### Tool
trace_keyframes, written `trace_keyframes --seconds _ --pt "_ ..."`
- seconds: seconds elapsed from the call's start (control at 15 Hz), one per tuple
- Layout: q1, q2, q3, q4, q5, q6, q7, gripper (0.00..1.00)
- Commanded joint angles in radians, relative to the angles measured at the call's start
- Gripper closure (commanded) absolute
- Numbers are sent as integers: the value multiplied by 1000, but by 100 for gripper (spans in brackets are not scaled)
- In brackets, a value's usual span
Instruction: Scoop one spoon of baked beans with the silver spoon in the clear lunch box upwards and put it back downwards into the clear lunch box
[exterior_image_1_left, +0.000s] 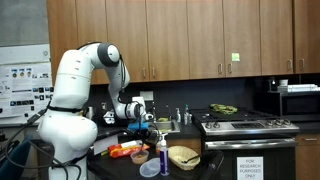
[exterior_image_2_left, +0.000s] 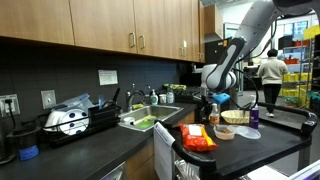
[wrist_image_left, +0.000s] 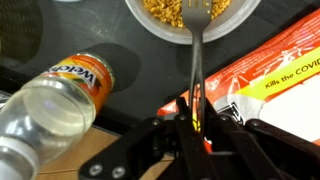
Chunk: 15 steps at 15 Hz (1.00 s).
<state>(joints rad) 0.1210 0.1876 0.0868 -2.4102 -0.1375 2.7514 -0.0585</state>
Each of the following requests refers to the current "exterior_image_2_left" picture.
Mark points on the shelf with yellow bins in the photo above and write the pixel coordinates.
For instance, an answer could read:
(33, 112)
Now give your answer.
(300, 77)

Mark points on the green item in sink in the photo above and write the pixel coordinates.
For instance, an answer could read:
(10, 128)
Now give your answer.
(146, 123)

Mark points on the cream woven oval basket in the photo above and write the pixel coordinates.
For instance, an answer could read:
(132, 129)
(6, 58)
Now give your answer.
(233, 117)

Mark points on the clear water bottle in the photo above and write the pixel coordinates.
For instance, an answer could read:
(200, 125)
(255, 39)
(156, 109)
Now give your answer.
(170, 97)

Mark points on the orange snack package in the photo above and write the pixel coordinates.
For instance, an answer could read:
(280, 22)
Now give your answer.
(196, 138)

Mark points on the small white cup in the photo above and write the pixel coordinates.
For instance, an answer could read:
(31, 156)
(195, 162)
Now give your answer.
(162, 99)

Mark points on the chrome sink faucet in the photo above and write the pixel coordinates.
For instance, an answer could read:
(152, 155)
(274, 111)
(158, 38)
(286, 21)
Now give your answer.
(129, 100)

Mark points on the person in beige sweater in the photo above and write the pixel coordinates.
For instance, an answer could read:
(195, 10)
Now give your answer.
(271, 71)

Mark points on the black dish rack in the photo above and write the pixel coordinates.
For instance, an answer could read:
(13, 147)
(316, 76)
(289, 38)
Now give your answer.
(103, 116)

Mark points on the white cup in sink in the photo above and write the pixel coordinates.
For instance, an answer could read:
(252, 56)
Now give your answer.
(129, 120)

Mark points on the clear container of baked beans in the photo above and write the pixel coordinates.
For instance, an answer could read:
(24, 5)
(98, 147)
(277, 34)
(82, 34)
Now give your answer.
(225, 133)

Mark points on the stainless steel sink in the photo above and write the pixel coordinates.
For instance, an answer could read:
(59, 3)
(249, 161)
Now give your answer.
(160, 111)

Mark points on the yellow green sponge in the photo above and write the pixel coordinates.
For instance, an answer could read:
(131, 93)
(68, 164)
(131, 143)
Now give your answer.
(137, 106)

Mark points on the black kitchen utensil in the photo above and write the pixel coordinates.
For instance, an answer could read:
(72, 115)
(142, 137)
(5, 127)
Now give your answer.
(116, 95)

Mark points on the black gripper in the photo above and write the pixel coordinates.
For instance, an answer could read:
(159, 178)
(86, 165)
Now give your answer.
(207, 98)

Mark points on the white wall notice paper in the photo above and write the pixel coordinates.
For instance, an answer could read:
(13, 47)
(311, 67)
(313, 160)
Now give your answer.
(108, 77)

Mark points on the small bottle with orange label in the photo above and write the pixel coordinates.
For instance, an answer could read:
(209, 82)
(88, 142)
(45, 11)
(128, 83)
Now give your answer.
(214, 116)

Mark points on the grey wall outlet plate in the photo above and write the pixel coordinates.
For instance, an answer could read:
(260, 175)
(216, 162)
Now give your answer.
(10, 110)

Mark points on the wooden base cabinet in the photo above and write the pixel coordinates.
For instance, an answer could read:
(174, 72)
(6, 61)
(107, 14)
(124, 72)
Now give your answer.
(140, 163)

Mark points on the black funnel cup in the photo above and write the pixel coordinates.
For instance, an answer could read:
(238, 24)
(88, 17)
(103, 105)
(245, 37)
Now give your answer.
(25, 138)

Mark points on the purple pump bottle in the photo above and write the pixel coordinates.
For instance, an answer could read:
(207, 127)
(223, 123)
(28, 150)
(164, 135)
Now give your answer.
(254, 116)

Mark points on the dark kettle appliance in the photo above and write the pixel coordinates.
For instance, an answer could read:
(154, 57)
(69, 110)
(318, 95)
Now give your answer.
(5, 146)

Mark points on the silver metal fork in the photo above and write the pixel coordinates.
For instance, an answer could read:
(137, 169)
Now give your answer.
(218, 127)

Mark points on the grey light switch plate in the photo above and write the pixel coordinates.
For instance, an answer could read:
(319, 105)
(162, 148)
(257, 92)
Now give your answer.
(48, 99)

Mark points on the white plate with blue dots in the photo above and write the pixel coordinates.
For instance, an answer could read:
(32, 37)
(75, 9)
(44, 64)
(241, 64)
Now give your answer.
(75, 121)

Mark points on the clear box with blue lid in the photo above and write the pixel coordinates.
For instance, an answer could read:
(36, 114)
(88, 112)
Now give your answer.
(75, 102)

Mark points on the stainless steel stove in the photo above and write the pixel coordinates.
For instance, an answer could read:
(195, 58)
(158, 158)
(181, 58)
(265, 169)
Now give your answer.
(188, 95)

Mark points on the stainless steel dishwasher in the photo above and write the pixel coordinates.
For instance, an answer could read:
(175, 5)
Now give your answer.
(115, 173)

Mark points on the wooden wall cabinets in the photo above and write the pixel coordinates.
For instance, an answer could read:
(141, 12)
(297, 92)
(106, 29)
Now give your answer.
(100, 23)

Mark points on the black utility cart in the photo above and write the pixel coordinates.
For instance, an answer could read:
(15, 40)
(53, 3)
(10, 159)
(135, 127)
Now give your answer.
(253, 150)

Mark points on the clear hand soap bottle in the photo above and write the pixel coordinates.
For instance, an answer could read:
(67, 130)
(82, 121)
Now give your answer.
(154, 99)

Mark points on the clear round plastic lid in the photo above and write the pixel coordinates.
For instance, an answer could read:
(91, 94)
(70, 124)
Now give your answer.
(238, 127)

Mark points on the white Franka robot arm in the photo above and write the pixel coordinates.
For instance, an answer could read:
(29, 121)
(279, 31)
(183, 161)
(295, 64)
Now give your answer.
(256, 18)

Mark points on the plain white bowl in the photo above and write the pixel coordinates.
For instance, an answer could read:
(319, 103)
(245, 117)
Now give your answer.
(52, 120)

